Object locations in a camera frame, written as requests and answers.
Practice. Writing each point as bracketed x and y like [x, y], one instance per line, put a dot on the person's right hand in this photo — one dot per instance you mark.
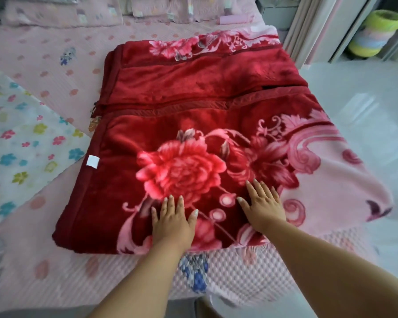
[263, 211]

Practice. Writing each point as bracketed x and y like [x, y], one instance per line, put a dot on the person's left hand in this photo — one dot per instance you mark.
[172, 228]

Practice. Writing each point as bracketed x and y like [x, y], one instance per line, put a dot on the red floral blanket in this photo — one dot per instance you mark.
[202, 79]

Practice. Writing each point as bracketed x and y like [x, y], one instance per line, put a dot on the flower-print plastic storage bag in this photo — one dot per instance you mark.
[20, 135]

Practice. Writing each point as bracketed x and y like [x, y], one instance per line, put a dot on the person's left forearm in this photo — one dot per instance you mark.
[146, 284]

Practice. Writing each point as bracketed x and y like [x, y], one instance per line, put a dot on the person's right forearm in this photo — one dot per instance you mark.
[335, 274]

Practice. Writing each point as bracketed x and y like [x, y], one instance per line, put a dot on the white pink curtain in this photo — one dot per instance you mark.
[311, 26]

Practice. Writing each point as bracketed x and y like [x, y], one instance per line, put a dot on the lilac hand pump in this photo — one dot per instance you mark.
[233, 19]

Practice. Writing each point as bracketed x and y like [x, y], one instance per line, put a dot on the white bedside cabinet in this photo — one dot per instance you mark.
[275, 16]

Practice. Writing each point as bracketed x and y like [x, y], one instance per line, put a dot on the pastel striped round stool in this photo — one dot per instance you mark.
[374, 34]

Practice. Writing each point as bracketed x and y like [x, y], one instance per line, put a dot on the pink cartoon bed sheet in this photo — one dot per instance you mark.
[53, 49]

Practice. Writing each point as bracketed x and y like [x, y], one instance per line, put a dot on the pink quilted pillow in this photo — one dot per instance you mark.
[59, 14]
[185, 9]

